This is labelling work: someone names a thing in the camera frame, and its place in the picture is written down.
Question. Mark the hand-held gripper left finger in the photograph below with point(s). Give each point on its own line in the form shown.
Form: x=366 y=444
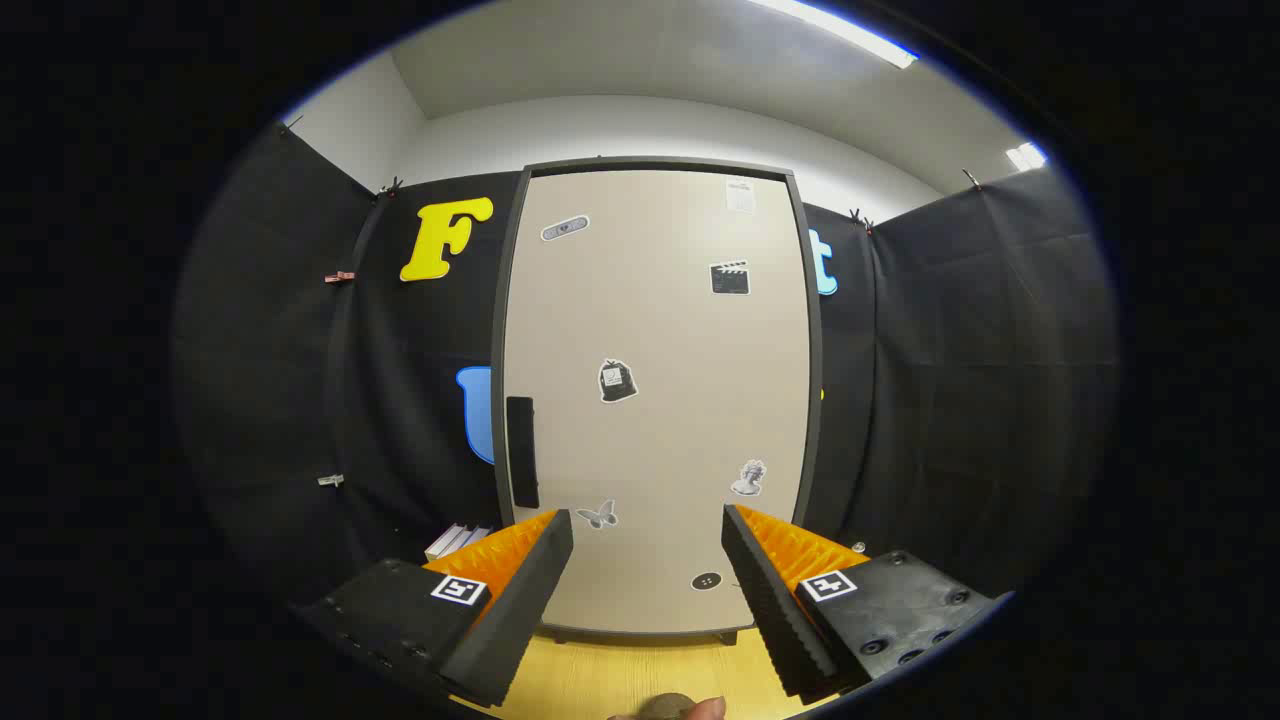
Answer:
x=520 y=610

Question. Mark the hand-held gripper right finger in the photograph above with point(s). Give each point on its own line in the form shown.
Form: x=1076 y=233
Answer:
x=775 y=610

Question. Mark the grey shoe cabinet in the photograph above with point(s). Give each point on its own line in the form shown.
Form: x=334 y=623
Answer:
x=816 y=400

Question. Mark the beige shoe cabinet door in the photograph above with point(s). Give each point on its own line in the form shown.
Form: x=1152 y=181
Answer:
x=660 y=330

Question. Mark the white book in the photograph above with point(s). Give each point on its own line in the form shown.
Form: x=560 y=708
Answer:
x=445 y=543

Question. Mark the black backdrop cloth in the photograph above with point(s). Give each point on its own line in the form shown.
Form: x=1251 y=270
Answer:
x=280 y=350

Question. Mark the black clip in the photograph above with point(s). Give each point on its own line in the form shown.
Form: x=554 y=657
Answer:
x=291 y=125
x=390 y=188
x=861 y=220
x=972 y=179

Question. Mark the small ceiling light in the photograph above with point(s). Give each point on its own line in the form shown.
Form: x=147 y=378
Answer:
x=1026 y=156

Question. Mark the long ceiling light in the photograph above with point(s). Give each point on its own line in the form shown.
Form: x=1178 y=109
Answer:
x=840 y=30

